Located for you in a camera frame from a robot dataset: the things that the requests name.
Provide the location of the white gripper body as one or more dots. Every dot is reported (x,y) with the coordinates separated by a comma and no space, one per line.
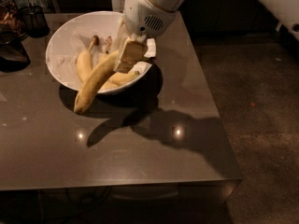
(144,16)

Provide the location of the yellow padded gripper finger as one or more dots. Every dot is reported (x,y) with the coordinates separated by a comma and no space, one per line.
(129,52)

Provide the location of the large top banana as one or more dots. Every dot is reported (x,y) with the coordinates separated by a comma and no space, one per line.
(91,86)

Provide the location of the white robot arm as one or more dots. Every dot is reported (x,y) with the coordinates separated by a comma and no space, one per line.
(286,11)

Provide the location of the right small banana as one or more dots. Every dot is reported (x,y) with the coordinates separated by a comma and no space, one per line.
(121,79)

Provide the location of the small banana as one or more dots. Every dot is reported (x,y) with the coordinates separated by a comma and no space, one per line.
(108,86)
(121,79)

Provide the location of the bottom small banana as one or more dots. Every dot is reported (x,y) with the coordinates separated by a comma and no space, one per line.
(108,86)

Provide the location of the white bowl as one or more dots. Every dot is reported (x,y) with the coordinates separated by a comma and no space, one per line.
(71,28)

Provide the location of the white paper liner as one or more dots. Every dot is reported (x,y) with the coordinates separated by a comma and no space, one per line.
(67,47)

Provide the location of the black mesh pen cup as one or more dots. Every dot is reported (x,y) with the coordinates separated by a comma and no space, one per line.
(35,21)

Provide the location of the dark glass container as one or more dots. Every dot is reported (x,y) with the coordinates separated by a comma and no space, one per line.
(13,56)

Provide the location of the brown patterned object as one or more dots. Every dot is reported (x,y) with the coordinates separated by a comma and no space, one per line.
(10,17)

